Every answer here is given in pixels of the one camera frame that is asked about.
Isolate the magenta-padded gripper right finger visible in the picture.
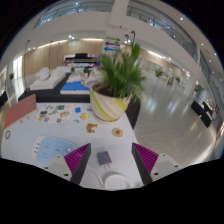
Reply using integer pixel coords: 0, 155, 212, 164
131, 142, 183, 186

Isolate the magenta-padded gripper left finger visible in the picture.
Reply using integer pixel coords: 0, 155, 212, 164
43, 143, 92, 186

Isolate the grey block charger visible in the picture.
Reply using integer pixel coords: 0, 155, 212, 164
96, 150, 113, 170

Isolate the orange biscuit-shaped sticker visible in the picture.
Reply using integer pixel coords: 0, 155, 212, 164
85, 122, 99, 134

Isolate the round beige orange-centred sticker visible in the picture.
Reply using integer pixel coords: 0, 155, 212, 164
111, 127, 124, 138

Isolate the sheet of colourful stickers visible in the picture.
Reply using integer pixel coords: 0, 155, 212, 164
34, 104, 94, 124

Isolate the palm in striped pot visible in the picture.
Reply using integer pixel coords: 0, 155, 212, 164
89, 41, 147, 124

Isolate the black low platform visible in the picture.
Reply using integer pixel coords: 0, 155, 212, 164
17, 73, 142, 130

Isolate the blue floor mat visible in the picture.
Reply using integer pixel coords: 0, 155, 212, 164
59, 81, 92, 95

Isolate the group of black chairs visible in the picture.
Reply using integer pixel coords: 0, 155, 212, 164
190, 99, 218, 128
0, 91, 8, 108

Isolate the pink flat board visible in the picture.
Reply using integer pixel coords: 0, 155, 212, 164
3, 93, 38, 130

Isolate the white and colourful sculpture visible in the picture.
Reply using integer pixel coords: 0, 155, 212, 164
79, 66, 101, 88

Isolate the white sofa block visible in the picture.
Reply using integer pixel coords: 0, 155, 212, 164
29, 66, 69, 92

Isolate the black piano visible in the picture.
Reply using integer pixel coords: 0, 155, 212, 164
63, 52, 101, 68

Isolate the arrow direction sign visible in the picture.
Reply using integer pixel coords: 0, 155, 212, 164
103, 35, 122, 53

